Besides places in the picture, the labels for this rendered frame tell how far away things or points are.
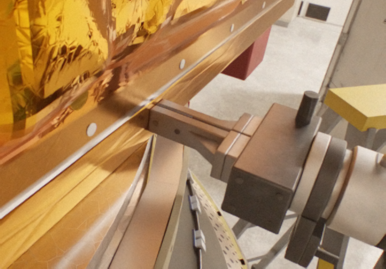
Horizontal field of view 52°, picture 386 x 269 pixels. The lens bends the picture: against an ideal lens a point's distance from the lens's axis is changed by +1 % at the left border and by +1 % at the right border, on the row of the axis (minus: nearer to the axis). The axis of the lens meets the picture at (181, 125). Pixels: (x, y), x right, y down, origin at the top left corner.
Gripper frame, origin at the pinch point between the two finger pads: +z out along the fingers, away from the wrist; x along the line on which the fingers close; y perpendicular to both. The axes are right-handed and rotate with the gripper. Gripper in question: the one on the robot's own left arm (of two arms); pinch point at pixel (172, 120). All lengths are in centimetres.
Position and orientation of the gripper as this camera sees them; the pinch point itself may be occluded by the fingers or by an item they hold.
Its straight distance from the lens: 39.7
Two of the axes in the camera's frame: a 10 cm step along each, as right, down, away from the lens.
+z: -8.9, -3.4, 3.1
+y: 1.3, -8.3, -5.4
